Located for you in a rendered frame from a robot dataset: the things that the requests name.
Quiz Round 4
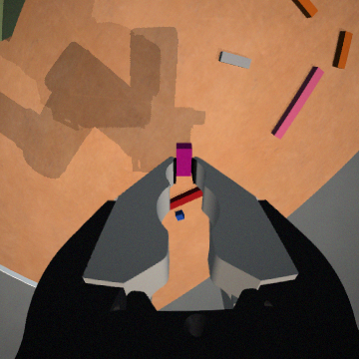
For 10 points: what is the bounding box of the small blue cube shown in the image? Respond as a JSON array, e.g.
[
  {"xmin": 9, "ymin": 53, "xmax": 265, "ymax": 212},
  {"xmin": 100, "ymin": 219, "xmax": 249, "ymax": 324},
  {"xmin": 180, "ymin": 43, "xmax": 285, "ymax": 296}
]
[{"xmin": 176, "ymin": 210, "xmax": 184, "ymax": 221}]

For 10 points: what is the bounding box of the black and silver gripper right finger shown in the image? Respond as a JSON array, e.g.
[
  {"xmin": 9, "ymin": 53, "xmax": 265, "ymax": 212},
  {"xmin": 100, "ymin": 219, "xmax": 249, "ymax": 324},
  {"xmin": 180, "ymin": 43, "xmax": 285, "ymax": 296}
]
[{"xmin": 191, "ymin": 157, "xmax": 359, "ymax": 359}]

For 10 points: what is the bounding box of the pink rod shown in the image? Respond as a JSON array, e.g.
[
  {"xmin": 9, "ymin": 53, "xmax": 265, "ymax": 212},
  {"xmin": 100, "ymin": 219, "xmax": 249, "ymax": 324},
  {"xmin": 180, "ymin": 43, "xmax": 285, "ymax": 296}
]
[{"xmin": 271, "ymin": 66, "xmax": 324, "ymax": 139}]

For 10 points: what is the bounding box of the red rod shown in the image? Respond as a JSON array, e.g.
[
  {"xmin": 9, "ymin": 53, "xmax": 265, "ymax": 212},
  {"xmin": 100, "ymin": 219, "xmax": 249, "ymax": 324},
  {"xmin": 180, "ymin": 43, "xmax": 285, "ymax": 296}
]
[{"xmin": 170, "ymin": 187, "xmax": 202, "ymax": 209}]

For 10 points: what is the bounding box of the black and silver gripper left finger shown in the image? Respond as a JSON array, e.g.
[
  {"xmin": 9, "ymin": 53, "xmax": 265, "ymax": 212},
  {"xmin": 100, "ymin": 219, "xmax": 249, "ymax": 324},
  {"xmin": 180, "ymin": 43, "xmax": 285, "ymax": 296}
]
[{"xmin": 15, "ymin": 157, "xmax": 177, "ymax": 359}]

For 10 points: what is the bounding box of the grey rod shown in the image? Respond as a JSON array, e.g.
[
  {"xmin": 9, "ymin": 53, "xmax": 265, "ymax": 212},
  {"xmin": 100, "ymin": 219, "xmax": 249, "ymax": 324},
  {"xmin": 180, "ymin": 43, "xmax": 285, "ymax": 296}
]
[{"xmin": 218, "ymin": 51, "xmax": 251, "ymax": 69}]

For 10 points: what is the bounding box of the orange rod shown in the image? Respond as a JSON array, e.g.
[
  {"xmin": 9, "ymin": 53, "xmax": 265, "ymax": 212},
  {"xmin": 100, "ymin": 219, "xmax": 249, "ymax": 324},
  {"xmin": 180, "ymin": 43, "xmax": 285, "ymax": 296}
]
[
  {"xmin": 332, "ymin": 31, "xmax": 353, "ymax": 69},
  {"xmin": 292, "ymin": 0, "xmax": 318, "ymax": 18}
]

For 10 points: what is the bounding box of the magenta rectangular block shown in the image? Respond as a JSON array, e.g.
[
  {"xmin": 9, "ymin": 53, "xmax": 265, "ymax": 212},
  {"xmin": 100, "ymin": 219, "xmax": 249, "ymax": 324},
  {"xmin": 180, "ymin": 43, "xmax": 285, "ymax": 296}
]
[{"xmin": 177, "ymin": 143, "xmax": 192, "ymax": 177}]

